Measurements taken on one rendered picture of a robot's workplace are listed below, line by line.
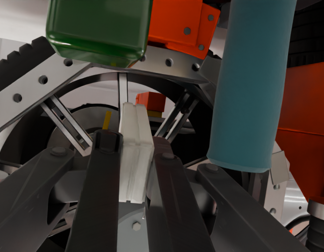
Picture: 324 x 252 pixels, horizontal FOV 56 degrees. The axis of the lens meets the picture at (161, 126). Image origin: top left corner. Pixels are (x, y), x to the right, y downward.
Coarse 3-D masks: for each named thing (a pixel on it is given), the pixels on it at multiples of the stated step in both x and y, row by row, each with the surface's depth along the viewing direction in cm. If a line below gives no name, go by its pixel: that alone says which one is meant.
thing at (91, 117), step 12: (84, 108) 95; (96, 108) 96; (108, 108) 97; (84, 120) 96; (96, 120) 97; (60, 132) 94; (72, 132) 95; (48, 144) 94; (60, 144) 95; (84, 144) 91
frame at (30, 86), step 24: (48, 72) 44; (72, 72) 45; (144, 72) 51; (168, 72) 48; (192, 72) 49; (216, 72) 50; (0, 96) 43; (24, 96) 43; (48, 96) 49; (0, 120) 43; (288, 168) 54; (264, 192) 54
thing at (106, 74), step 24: (96, 72) 54; (120, 72) 56; (120, 96) 57; (168, 96) 78; (192, 96) 61; (24, 120) 57; (72, 120) 55; (168, 120) 59; (192, 120) 79; (0, 144) 51; (72, 144) 56; (0, 168) 53; (192, 168) 61; (72, 216) 57; (48, 240) 75
